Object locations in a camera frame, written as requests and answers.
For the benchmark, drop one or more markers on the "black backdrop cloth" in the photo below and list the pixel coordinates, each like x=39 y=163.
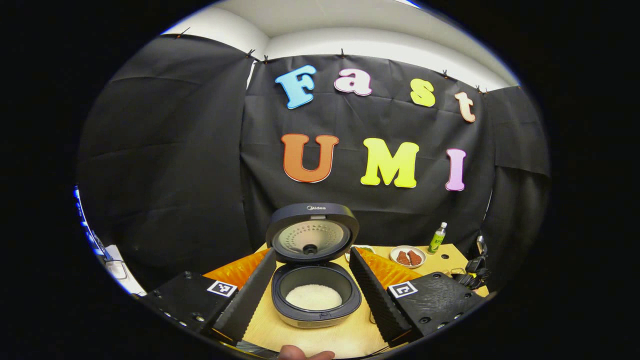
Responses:
x=200 y=175

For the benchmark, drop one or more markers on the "computer monitor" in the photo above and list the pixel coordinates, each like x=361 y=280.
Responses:
x=87 y=235

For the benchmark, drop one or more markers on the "white side desk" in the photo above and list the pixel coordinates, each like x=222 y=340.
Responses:
x=117 y=272

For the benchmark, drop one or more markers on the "green drink bottle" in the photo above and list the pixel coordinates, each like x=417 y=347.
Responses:
x=436 y=244

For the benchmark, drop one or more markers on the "black rice cooker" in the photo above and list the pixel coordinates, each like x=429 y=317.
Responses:
x=310 y=212

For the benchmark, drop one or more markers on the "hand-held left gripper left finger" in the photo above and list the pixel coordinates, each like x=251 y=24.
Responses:
x=250 y=300

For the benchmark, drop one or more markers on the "small divided snack dish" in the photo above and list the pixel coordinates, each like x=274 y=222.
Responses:
x=366 y=248

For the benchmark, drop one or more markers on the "brown meat piece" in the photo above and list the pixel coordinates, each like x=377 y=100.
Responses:
x=403 y=258
x=415 y=258

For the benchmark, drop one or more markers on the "white round plate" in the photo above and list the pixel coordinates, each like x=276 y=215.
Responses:
x=420 y=252

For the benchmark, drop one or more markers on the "clear glass chopstick holder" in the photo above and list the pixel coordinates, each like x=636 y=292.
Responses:
x=456 y=272

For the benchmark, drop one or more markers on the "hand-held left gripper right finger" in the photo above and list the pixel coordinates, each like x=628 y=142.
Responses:
x=375 y=300

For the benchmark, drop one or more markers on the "white rice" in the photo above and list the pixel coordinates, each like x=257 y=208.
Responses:
x=314 y=297

